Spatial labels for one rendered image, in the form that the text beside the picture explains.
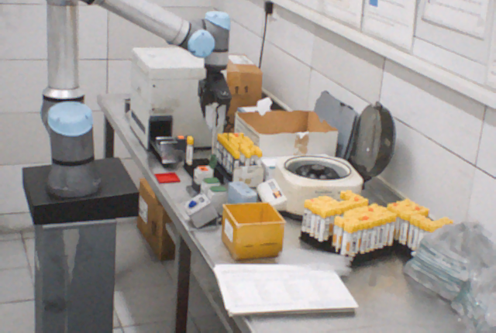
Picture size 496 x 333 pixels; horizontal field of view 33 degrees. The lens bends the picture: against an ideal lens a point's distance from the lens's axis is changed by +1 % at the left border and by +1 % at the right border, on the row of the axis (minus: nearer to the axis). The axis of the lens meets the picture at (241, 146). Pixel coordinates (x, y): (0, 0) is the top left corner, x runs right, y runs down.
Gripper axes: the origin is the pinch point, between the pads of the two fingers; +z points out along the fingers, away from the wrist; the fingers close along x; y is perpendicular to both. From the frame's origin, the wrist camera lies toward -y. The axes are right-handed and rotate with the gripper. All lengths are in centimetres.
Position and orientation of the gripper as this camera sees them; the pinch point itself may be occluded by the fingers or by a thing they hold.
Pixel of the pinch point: (214, 128)
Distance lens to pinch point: 256.4
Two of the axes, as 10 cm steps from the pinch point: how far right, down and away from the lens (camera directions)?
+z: -0.7, 9.4, 3.3
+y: -3.4, -3.3, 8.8
